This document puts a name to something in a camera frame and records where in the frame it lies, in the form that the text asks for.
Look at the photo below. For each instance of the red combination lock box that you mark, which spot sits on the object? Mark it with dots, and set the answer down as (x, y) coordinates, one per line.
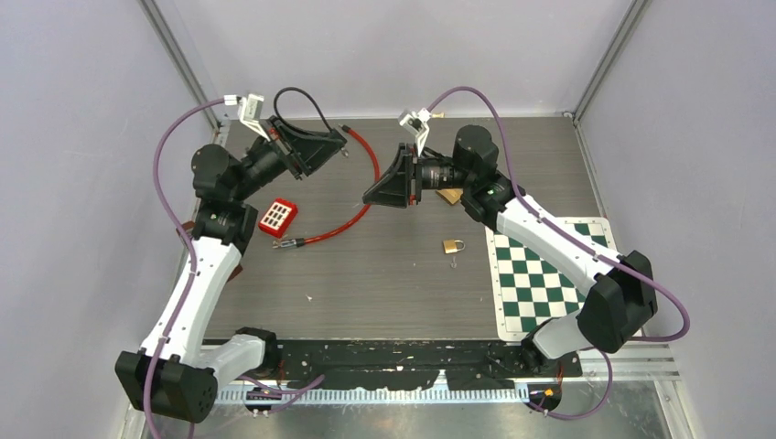
(277, 219)

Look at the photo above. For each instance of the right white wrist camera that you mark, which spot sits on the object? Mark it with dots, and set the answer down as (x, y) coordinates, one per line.
(416, 123)

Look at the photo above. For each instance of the large brass padlock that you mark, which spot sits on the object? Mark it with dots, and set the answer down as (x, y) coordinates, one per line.
(452, 196)

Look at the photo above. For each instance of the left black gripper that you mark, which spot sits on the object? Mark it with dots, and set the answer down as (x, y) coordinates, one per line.
(308, 153)

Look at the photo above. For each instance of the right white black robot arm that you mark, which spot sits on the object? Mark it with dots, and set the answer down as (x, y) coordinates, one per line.
(619, 298)

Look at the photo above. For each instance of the brown wooden metronome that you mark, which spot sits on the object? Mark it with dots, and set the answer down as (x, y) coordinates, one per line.
(188, 227)

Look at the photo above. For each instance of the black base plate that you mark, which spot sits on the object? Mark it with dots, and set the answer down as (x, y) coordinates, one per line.
(406, 365)

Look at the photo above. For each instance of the small brass padlock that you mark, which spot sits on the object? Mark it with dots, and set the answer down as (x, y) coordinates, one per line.
(453, 246)

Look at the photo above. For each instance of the green white checkered mat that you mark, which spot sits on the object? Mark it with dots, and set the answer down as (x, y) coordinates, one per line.
(526, 289)

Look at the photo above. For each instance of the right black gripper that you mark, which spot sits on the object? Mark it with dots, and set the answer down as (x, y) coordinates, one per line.
(397, 186)

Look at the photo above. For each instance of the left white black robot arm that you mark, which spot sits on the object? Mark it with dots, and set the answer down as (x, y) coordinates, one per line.
(170, 375)

